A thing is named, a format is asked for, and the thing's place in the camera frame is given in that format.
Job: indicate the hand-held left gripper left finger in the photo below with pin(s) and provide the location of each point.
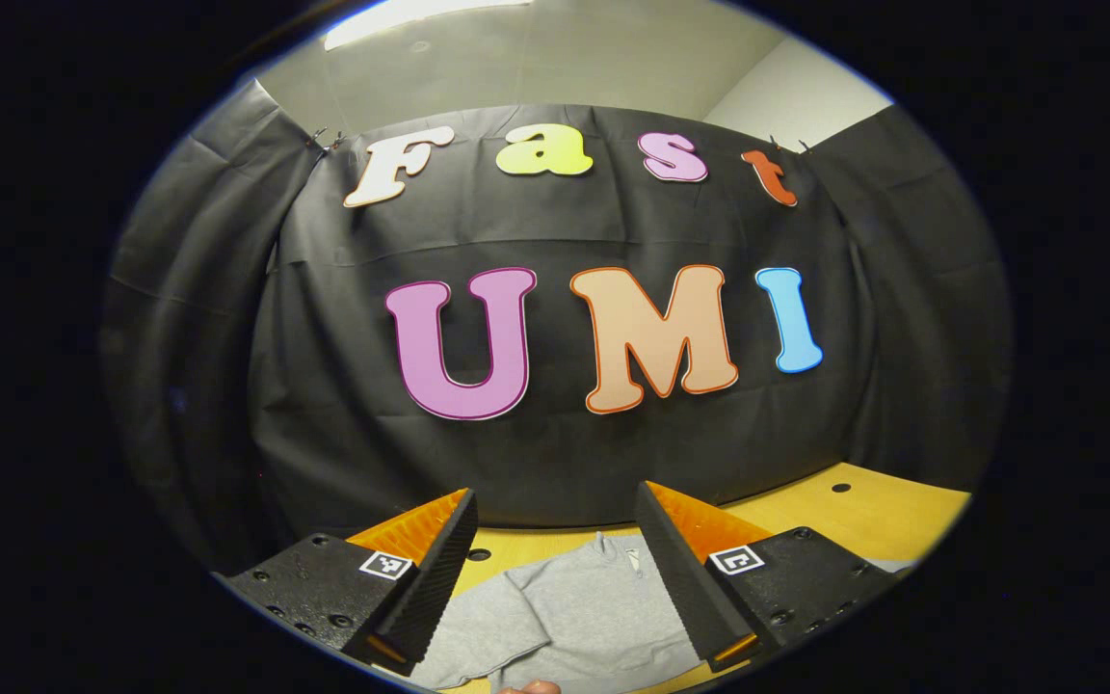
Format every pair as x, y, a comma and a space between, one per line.
439, 578

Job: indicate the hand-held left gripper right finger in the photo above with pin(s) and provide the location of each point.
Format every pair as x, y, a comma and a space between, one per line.
685, 578

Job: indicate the grey sweatshirt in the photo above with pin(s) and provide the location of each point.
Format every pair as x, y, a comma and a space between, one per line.
584, 617

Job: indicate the black backdrop cloth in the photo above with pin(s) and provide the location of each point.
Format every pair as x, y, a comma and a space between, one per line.
343, 386

